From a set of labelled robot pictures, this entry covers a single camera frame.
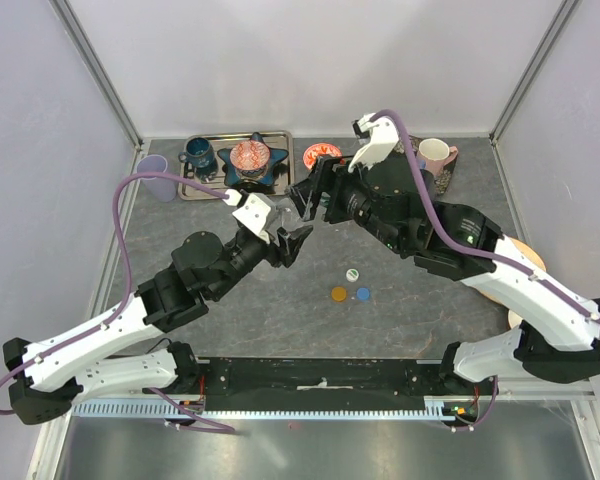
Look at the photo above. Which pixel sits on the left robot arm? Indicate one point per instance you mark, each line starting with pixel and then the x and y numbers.
pixel 51 376

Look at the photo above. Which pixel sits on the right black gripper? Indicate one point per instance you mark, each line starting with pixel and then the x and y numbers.
pixel 330 173

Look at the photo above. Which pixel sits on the clear bottle blue-white cap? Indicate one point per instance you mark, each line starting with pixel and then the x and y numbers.
pixel 286 217

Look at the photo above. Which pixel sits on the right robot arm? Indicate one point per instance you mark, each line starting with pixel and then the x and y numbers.
pixel 558 339

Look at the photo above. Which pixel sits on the metal tray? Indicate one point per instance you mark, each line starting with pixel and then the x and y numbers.
pixel 283 173

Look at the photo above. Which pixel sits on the white slotted cable duct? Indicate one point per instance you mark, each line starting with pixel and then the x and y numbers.
pixel 156 408

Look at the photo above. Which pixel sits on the pink white mug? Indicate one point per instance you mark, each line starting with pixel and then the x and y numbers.
pixel 434 154

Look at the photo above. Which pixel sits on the orange bottle cap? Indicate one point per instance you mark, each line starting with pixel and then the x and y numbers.
pixel 338 294

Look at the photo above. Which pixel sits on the white bowl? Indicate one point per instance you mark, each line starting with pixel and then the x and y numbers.
pixel 514 320

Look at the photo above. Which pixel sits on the dark blue mug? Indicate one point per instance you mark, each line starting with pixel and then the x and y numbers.
pixel 199 153

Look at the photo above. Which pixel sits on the orange floral bowl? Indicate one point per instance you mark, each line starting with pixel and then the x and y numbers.
pixel 313 152

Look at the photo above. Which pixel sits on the blue bottle cap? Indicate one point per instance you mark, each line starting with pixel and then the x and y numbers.
pixel 363 294

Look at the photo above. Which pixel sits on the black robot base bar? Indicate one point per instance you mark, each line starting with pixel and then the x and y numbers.
pixel 264 384

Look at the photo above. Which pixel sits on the blue star-shaped dish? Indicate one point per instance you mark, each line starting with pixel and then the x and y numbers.
pixel 234 180

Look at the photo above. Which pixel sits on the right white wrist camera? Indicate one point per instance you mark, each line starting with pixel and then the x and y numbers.
pixel 378 136

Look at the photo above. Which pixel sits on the white green bottle cap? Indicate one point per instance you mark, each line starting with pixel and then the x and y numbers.
pixel 352 275

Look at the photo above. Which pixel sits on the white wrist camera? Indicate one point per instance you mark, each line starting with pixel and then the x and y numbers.
pixel 255 211
pixel 378 136

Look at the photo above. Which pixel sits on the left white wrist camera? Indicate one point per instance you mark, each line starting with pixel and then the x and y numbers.
pixel 255 211

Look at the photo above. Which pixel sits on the red patterned bowl on star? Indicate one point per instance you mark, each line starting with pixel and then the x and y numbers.
pixel 250 158

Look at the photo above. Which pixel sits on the beige bird plate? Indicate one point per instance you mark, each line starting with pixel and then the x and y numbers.
pixel 529 253

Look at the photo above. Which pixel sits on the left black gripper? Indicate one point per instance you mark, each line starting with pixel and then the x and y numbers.
pixel 291 242

